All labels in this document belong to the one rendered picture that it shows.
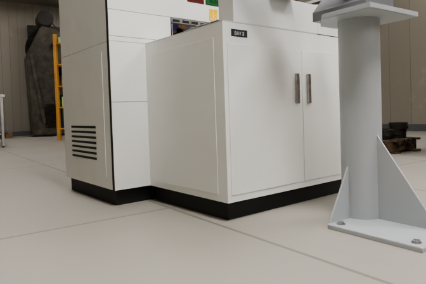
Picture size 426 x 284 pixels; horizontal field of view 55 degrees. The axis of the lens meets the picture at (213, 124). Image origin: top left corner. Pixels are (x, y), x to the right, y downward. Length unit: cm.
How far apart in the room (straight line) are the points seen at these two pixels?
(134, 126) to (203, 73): 55
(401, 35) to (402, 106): 128
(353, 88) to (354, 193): 41
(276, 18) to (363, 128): 63
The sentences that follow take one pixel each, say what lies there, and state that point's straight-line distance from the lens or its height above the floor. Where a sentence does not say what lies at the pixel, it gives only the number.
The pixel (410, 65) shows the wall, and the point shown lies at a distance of 818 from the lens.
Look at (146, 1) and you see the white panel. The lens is 226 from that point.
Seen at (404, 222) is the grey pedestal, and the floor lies 2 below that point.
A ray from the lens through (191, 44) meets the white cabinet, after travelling 184.
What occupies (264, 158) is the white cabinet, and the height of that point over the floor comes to 25.
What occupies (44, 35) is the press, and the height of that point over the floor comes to 245.
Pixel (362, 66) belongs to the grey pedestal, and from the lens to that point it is 170.
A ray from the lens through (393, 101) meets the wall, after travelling 831.
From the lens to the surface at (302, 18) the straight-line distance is 206.
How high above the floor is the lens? 45
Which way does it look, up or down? 2 degrees down
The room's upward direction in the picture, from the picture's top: 2 degrees counter-clockwise
